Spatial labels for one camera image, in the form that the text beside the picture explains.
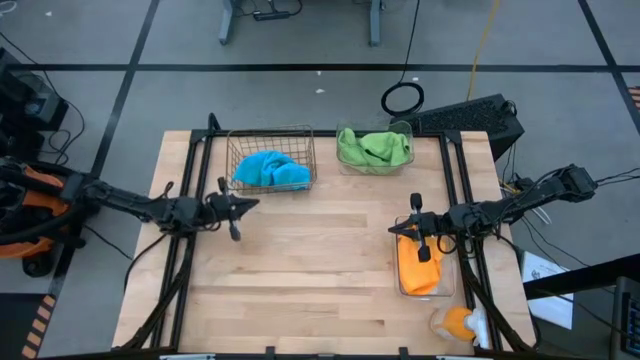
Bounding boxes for yellow hanging cable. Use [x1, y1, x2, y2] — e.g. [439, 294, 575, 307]
[466, 0, 502, 102]

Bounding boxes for grey desk leg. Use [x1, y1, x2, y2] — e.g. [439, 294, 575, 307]
[218, 0, 237, 46]
[368, 0, 385, 48]

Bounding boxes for black aluminium table frame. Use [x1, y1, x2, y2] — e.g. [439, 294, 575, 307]
[117, 112, 541, 355]

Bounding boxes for clear plastic bin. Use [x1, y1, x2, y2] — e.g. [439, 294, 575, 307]
[393, 214, 458, 300]
[335, 119, 416, 177]

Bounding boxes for metal wire basket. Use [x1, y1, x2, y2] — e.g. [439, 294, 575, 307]
[224, 123, 319, 197]

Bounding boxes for orange spray bottle white trigger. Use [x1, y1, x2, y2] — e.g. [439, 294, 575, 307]
[429, 305, 492, 350]

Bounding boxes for black beam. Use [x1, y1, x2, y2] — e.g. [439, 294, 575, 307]
[522, 253, 640, 301]

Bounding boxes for blue microfiber towel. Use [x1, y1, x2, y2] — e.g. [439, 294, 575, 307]
[232, 150, 296, 187]
[272, 162, 312, 191]

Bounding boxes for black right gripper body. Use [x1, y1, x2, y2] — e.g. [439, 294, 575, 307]
[409, 192, 445, 264]

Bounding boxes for black computer tower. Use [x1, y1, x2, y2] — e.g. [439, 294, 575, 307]
[393, 93, 526, 162]

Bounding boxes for orange black floor equipment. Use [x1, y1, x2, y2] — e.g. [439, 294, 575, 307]
[0, 155, 89, 279]

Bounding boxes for black hanging cable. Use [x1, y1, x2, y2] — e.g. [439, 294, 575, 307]
[379, 0, 426, 118]

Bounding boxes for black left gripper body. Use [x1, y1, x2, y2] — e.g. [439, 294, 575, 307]
[204, 175, 242, 243]

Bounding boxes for orange black hazard tape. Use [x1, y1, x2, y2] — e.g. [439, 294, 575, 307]
[20, 293, 58, 360]

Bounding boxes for grey box with screen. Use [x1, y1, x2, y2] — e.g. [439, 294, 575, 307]
[608, 276, 640, 360]

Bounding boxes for white paper sheet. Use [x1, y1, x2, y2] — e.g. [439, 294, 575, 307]
[521, 250, 576, 331]

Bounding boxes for black power strip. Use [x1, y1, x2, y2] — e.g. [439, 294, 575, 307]
[252, 9, 292, 23]

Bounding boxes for orange microfiber towel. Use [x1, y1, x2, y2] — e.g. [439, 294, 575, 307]
[397, 227, 441, 264]
[398, 249, 444, 297]

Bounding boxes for green microfiber towel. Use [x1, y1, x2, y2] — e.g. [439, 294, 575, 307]
[359, 130, 412, 169]
[337, 128, 370, 169]

